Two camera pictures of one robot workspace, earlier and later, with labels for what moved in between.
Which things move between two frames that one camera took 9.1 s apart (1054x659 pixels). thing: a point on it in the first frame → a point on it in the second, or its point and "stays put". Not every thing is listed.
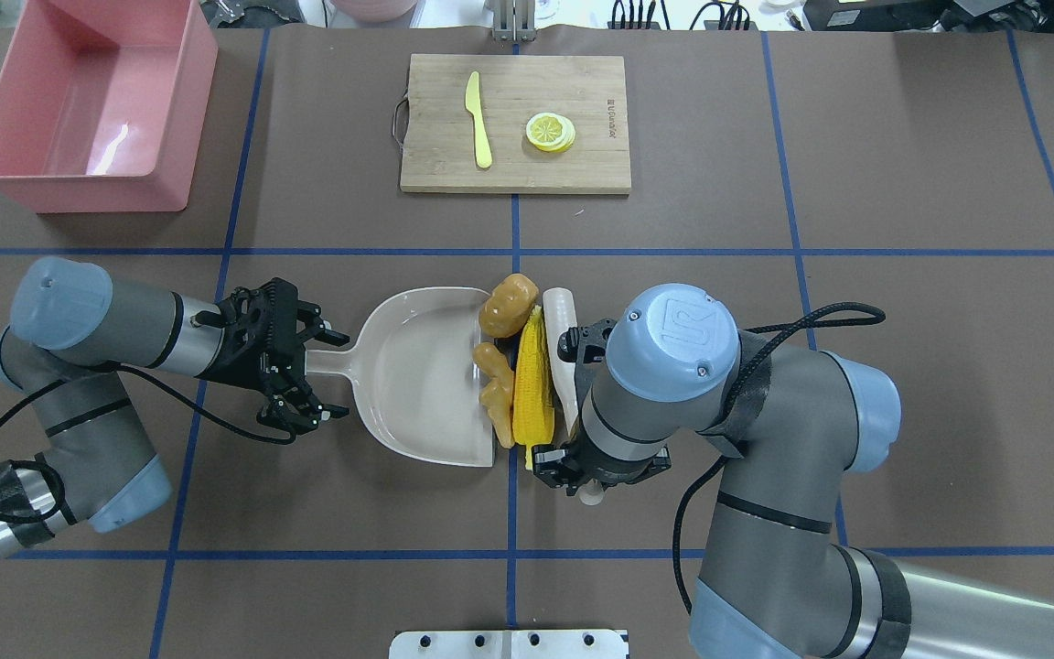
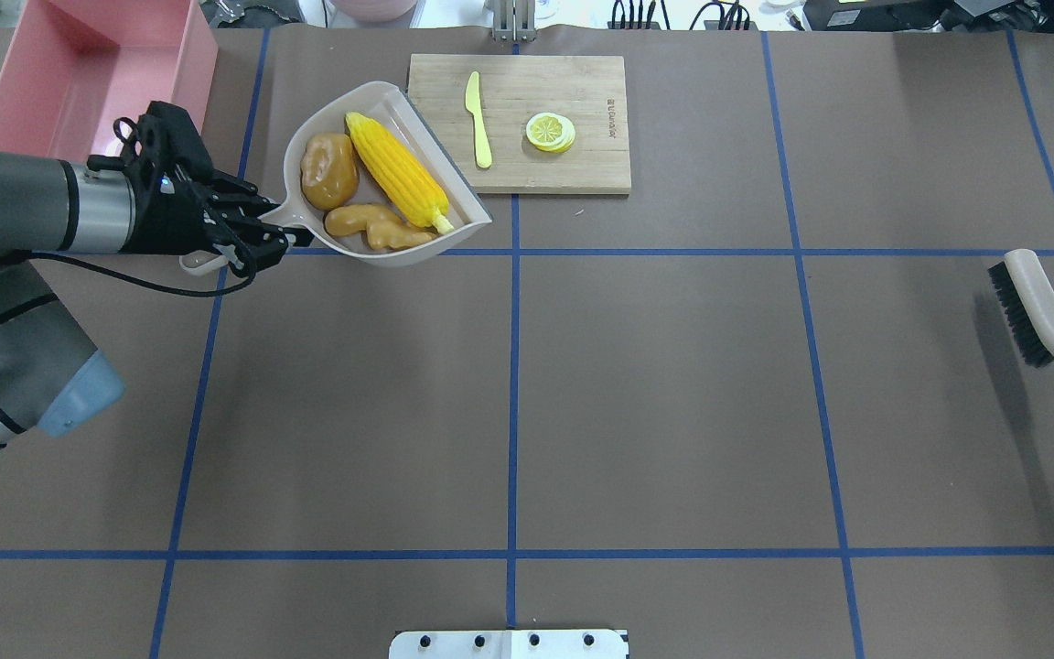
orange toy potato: [504, 312] → [329, 175]
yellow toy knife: [482, 135] stays put
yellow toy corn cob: [533, 419] → [413, 188]
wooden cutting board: [440, 148] stays put
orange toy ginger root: [497, 394] → [383, 230]
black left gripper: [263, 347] → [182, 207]
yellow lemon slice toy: [549, 132] stays put
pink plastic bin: [102, 107] stays put
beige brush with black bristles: [560, 312] → [1040, 322]
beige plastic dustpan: [414, 376] → [366, 182]
